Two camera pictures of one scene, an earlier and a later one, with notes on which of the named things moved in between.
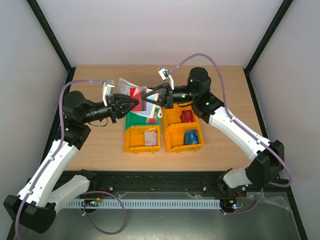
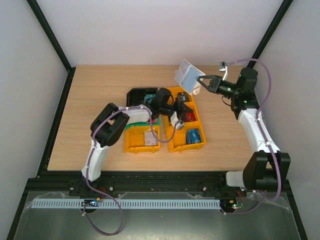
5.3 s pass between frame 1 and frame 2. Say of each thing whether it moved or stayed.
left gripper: moved
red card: stayed
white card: stayed
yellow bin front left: stayed
